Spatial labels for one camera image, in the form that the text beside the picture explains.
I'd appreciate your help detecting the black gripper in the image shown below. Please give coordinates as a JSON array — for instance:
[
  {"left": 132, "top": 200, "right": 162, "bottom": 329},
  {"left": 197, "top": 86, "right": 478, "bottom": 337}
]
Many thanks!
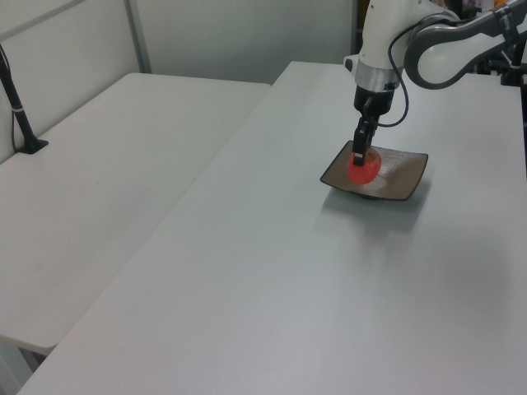
[{"left": 352, "top": 84, "right": 395, "bottom": 168}]

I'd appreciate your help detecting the red apple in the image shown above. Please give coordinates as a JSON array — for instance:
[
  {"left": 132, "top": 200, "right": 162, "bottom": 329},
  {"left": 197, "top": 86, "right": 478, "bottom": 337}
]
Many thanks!
[{"left": 345, "top": 148, "right": 382, "bottom": 186}]

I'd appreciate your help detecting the square brown ceramic plate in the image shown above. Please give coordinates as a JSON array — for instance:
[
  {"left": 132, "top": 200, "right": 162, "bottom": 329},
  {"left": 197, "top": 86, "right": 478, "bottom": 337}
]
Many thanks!
[{"left": 319, "top": 140, "right": 430, "bottom": 202}]

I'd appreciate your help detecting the black background equipment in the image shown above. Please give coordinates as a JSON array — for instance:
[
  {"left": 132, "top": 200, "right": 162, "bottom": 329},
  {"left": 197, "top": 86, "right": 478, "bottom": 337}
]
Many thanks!
[{"left": 473, "top": 35, "right": 527, "bottom": 88}]

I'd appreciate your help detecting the black pole stand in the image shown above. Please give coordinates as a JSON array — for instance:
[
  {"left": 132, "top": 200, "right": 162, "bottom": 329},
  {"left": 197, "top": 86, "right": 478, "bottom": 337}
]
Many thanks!
[{"left": 0, "top": 43, "right": 50, "bottom": 156}]

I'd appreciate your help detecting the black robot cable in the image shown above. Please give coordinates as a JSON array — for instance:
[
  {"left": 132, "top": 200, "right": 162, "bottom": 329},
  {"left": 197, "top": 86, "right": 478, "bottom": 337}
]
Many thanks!
[{"left": 376, "top": 15, "right": 431, "bottom": 128}]

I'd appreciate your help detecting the grey aluminium partition post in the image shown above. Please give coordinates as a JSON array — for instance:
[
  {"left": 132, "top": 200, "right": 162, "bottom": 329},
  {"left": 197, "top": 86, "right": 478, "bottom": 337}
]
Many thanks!
[{"left": 123, "top": 0, "right": 153, "bottom": 75}]

